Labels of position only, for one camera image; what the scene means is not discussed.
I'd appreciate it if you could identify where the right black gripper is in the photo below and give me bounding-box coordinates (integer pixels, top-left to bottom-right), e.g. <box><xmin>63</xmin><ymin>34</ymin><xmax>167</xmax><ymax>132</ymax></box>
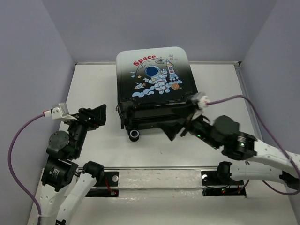
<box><xmin>157</xmin><ymin>102</ymin><xmax>221</xmax><ymax>149</ymax></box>

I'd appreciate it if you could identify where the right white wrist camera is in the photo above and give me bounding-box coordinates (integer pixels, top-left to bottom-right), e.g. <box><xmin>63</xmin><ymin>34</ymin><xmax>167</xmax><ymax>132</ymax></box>
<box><xmin>191</xmin><ymin>92</ymin><xmax>210</xmax><ymax>120</ymax></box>

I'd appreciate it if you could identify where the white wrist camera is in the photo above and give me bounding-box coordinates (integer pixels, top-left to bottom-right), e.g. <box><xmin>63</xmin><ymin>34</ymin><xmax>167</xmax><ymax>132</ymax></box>
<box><xmin>43</xmin><ymin>103</ymin><xmax>77</xmax><ymax>122</ymax></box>
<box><xmin>191</xmin><ymin>92</ymin><xmax>210</xmax><ymax>120</ymax></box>

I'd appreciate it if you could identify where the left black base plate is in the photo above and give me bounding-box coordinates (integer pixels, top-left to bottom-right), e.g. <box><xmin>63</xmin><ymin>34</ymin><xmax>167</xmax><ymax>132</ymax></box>
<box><xmin>86</xmin><ymin>171</ymin><xmax>119</xmax><ymax>197</ymax></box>

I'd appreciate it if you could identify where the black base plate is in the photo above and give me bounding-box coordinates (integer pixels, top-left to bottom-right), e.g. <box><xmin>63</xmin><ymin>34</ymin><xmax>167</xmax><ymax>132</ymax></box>
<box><xmin>201</xmin><ymin>171</ymin><xmax>247</xmax><ymax>197</ymax></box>
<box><xmin>86</xmin><ymin>171</ymin><xmax>119</xmax><ymax>197</ymax></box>

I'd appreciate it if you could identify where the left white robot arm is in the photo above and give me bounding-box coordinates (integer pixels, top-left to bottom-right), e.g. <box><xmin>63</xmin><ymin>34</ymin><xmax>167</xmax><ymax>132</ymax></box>
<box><xmin>37</xmin><ymin>103</ymin><xmax>106</xmax><ymax>225</ymax></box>

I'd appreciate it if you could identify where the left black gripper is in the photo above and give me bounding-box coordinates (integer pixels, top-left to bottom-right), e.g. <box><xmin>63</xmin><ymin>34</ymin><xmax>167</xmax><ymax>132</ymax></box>
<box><xmin>65</xmin><ymin>102</ymin><xmax>108</xmax><ymax>157</ymax></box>

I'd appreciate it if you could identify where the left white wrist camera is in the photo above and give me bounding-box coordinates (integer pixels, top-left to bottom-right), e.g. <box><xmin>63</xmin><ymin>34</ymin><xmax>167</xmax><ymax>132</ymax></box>
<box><xmin>43</xmin><ymin>103</ymin><xmax>77</xmax><ymax>122</ymax></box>

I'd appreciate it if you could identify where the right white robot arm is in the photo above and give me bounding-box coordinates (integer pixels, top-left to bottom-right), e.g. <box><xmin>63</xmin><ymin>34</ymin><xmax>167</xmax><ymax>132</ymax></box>
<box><xmin>159</xmin><ymin>115</ymin><xmax>300</xmax><ymax>192</ymax></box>

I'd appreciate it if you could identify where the black suitcase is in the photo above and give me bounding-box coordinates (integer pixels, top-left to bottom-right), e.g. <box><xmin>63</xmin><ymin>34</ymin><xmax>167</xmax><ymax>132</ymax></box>
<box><xmin>116</xmin><ymin>46</ymin><xmax>198</xmax><ymax>142</ymax></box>

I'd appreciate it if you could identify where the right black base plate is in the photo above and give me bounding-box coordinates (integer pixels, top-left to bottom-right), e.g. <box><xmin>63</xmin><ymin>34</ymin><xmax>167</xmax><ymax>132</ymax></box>
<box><xmin>201</xmin><ymin>171</ymin><xmax>247</xmax><ymax>197</ymax></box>

